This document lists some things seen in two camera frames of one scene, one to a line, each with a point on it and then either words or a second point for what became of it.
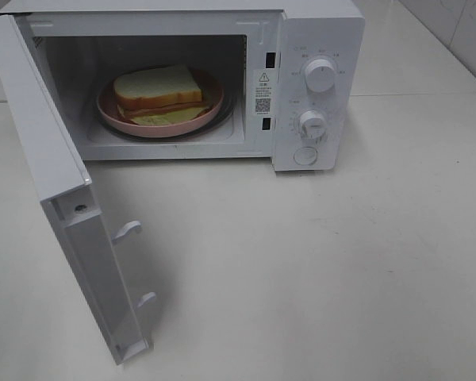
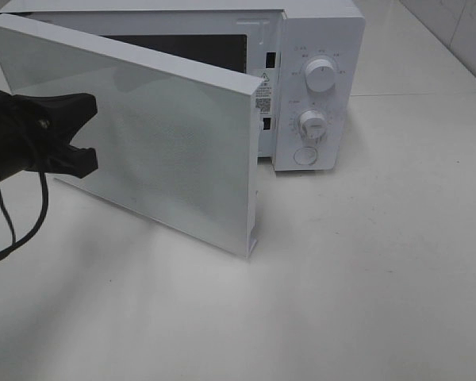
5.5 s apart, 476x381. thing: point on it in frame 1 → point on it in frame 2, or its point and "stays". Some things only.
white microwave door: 66,193 → 177,140
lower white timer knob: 312,126 stays
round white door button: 305,155 stays
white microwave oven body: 293,67 stays
